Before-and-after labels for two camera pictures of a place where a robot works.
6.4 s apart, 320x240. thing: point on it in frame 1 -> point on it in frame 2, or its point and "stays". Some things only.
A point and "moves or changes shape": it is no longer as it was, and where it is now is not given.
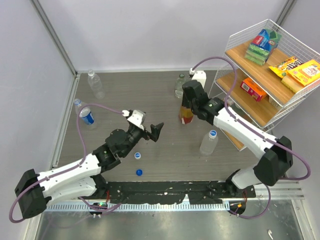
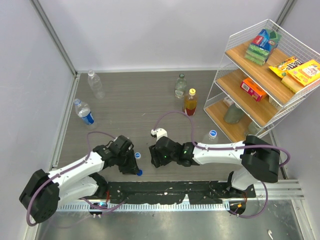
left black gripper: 154,135 -> 132,168
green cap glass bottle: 178,90 stays
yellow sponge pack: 302,75 stays
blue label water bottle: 85,113 stays
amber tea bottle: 186,115 moves or changes shape
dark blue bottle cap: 139,172 stays
